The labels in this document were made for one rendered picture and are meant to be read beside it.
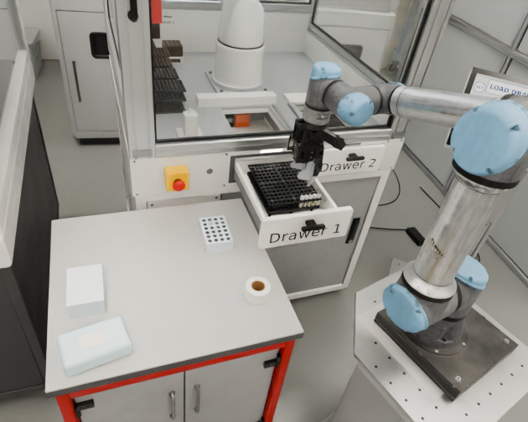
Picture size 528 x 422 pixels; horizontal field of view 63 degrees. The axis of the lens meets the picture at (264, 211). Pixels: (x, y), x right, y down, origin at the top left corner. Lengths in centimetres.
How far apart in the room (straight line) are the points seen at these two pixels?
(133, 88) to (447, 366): 109
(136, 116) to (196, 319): 60
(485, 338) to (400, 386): 29
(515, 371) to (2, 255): 135
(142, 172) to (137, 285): 38
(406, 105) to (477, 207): 34
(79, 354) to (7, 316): 53
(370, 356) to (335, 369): 88
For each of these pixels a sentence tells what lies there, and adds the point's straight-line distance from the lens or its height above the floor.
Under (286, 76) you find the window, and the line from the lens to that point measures 140.
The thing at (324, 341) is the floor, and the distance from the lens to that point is 212.
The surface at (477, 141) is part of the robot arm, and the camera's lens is 80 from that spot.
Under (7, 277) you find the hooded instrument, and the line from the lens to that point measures 144.
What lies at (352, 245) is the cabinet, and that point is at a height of 37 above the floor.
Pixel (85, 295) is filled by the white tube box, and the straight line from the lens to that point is 118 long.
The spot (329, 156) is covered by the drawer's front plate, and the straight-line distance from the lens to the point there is 159.
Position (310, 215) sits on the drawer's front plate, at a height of 93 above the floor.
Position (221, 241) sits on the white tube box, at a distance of 131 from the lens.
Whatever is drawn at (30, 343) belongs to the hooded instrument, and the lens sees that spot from 169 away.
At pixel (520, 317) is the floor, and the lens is 271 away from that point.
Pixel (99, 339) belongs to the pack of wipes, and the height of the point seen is 81.
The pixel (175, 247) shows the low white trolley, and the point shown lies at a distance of 134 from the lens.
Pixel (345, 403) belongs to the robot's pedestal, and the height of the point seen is 34.
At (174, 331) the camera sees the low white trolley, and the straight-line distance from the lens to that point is 115.
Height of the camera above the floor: 170
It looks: 39 degrees down
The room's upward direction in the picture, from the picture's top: 9 degrees clockwise
